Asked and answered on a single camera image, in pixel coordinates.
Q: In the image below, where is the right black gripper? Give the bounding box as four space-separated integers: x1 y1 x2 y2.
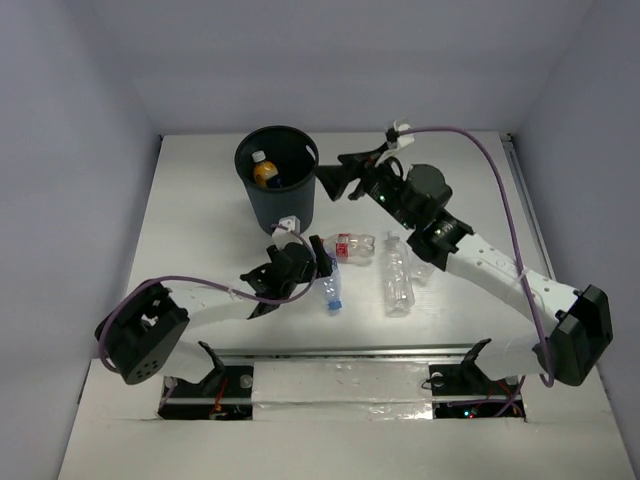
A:
313 142 417 230

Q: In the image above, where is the colourful label blue cap bottle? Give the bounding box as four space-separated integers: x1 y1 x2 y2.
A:
316 253 342 314

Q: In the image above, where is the red label clear bottle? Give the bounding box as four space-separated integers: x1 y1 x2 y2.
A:
322 233 376 265

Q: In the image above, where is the orange juice bottle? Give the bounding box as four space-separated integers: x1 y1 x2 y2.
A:
251 150 283 189

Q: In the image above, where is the blue label water bottle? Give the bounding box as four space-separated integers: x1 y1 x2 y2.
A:
410 262 435 285

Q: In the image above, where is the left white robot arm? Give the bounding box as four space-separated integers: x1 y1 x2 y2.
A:
94 235 334 395

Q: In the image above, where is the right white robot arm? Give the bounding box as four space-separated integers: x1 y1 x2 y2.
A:
316 146 613 392

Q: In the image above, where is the black plastic waste bin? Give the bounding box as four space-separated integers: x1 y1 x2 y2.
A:
234 125 319 233

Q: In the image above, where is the clear unlabelled plastic bottle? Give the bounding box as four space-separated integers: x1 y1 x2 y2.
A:
382 231 415 317

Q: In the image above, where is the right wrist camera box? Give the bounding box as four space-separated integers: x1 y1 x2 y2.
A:
385 120 415 152

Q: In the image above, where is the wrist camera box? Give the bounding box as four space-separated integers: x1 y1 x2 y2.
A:
272 215 300 235
385 120 415 152

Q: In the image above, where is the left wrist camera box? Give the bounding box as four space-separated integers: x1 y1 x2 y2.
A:
272 215 300 235

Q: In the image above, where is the metal rail front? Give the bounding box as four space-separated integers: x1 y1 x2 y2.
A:
102 342 576 360

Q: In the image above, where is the metal rail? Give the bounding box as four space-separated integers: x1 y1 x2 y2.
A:
501 132 576 341
102 342 576 360

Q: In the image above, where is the metal rail right side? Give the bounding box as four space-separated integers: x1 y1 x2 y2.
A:
501 132 576 341

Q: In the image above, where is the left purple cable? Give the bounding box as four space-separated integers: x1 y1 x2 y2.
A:
95 224 321 374

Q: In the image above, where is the purple cable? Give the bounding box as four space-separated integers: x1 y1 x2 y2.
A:
95 224 321 374
399 127 556 416

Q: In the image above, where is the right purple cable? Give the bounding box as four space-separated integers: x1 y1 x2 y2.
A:
399 127 556 416

